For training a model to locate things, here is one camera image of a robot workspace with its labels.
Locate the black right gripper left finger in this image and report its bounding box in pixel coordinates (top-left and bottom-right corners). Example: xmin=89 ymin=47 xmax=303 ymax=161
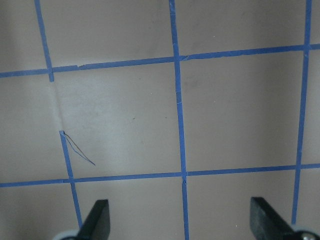
xmin=77 ymin=199 xmax=111 ymax=240

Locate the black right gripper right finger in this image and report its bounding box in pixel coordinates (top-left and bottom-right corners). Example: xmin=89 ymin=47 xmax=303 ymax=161
xmin=249 ymin=197 xmax=298 ymax=240

